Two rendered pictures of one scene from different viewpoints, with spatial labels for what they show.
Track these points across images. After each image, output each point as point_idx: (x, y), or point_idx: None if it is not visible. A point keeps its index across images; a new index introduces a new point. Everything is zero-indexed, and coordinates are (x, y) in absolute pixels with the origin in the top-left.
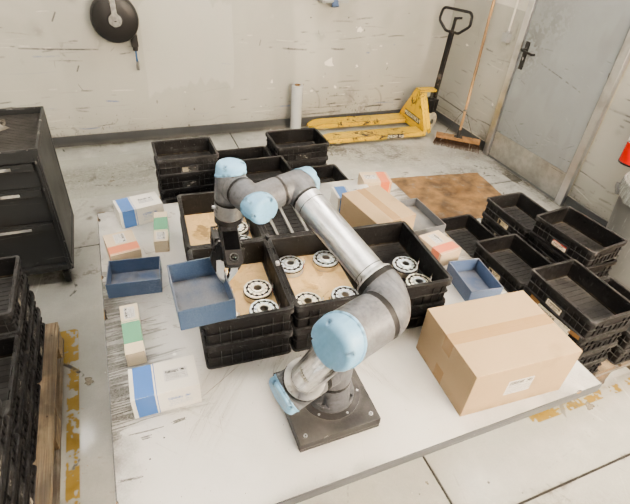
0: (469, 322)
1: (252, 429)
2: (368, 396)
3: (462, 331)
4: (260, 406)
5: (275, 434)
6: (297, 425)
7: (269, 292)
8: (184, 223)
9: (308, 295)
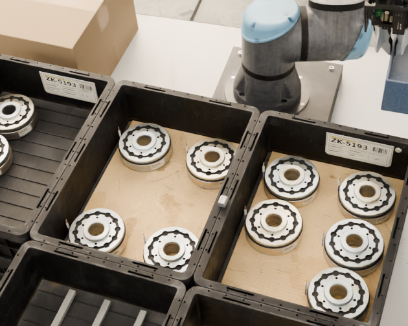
0: (47, 11)
1: (382, 119)
2: (225, 68)
3: (72, 6)
4: None
5: (357, 103)
6: (332, 81)
7: (260, 203)
8: None
9: (201, 167)
